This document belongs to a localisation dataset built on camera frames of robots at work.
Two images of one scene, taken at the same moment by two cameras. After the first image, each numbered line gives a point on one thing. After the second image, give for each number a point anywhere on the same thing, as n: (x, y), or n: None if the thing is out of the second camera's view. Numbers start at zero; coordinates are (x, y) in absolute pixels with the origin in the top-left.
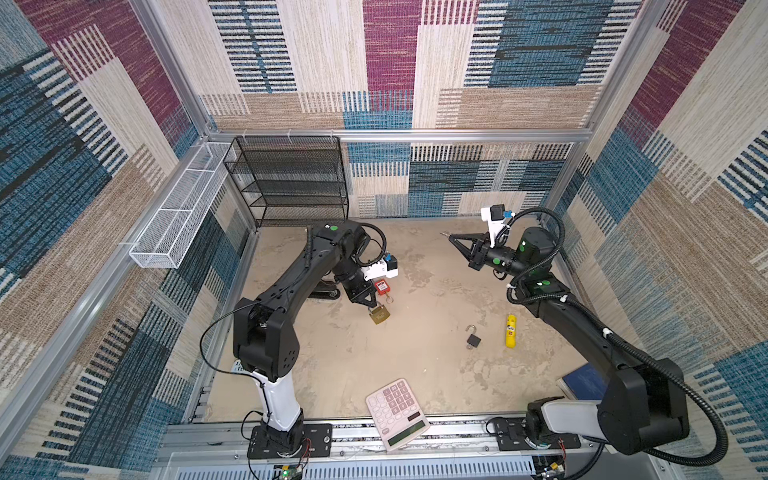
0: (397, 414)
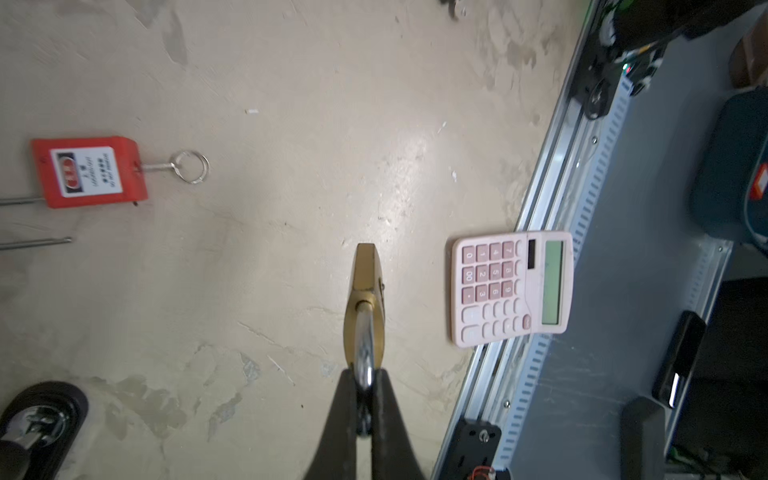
0: (512, 286)
